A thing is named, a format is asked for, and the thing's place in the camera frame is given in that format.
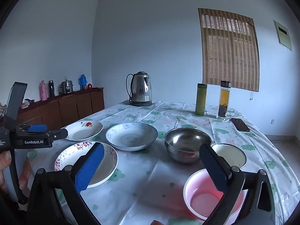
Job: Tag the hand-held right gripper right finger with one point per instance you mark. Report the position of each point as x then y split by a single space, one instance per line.
214 168

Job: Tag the small red jar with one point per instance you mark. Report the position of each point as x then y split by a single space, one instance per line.
89 86

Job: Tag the green thermos bottle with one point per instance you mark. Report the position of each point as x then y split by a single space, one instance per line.
201 99

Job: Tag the pale green wall panel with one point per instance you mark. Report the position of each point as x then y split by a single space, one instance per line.
283 35

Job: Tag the pink thermos flask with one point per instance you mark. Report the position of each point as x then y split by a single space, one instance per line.
43 91

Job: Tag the black thermos flask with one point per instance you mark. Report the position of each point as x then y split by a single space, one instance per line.
51 89

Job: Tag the stainless steel bowl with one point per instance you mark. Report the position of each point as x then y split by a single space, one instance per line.
185 143

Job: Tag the white enamel bowl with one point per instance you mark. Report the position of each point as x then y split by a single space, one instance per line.
230 155

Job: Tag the white plate with red flowers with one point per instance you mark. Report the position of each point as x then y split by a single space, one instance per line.
84 131

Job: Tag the person's left hand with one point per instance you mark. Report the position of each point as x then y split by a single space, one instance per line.
4 163

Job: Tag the stainless steel electric kettle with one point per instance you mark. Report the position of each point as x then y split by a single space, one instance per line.
140 89

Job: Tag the steel rice cooker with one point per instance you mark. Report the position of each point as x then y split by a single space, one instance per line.
66 88

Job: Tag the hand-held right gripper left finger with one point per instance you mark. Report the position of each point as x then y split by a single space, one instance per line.
90 168

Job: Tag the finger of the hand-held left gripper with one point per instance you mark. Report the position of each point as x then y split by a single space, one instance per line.
37 128
59 134

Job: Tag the brown wooden sideboard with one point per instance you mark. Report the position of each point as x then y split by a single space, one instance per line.
70 107

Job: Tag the bamboo window blind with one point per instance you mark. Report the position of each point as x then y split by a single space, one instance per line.
228 51

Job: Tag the black kettle base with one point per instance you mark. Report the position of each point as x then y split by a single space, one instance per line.
140 103

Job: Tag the red plastic bowl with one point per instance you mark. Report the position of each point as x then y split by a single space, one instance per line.
201 199

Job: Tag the blue patterned deep plate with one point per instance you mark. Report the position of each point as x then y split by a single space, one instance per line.
131 136

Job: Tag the black smartphone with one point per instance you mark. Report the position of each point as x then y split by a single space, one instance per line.
240 124

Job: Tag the red and white packets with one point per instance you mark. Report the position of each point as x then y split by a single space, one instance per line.
28 103

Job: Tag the blue thermos jug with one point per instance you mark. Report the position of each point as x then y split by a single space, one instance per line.
83 82

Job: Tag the white tablecloth with green clouds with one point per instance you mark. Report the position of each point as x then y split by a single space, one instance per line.
150 173

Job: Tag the pink floral plate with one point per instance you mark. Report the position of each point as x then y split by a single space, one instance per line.
107 161

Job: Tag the glass tea bottle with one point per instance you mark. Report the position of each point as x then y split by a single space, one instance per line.
223 100

